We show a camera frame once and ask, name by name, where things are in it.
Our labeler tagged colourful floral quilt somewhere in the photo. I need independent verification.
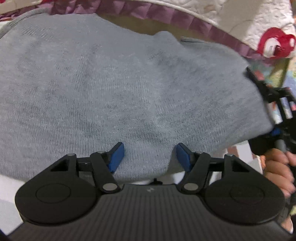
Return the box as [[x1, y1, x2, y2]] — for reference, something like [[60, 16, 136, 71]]
[[250, 58, 296, 121]]

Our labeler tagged grey knit cardigan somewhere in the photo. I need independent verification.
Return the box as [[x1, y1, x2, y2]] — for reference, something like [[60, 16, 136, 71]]
[[1, 9, 273, 181]]

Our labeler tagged person's right hand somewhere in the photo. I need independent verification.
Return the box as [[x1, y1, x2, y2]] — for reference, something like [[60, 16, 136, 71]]
[[260, 148, 295, 199]]

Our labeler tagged white quilt with red bears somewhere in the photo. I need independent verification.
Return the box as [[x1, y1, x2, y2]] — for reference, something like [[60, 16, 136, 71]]
[[1, 1, 295, 59]]

